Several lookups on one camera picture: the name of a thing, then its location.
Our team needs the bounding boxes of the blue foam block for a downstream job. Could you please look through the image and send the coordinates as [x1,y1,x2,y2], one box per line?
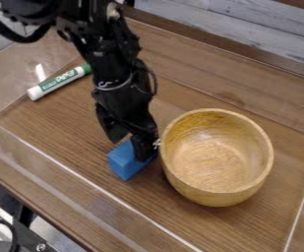
[108,141,157,181]

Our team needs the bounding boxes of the black cable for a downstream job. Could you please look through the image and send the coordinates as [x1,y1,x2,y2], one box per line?
[0,218,21,252]

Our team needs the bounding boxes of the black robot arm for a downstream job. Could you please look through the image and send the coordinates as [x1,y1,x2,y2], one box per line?
[0,0,159,161]

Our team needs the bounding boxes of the light wooden bowl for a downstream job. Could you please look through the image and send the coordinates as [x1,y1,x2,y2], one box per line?
[160,108,275,207]

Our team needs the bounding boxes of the clear acrylic front wall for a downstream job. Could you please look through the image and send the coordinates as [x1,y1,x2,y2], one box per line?
[0,126,203,252]

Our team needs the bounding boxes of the green white dry-erase marker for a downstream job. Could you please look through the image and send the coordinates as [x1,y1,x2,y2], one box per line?
[28,63,92,100]

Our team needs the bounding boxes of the black metal stand base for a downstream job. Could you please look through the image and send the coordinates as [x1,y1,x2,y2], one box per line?
[13,222,58,252]

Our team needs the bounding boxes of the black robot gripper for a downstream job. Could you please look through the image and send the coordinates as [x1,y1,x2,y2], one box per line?
[90,81,163,162]

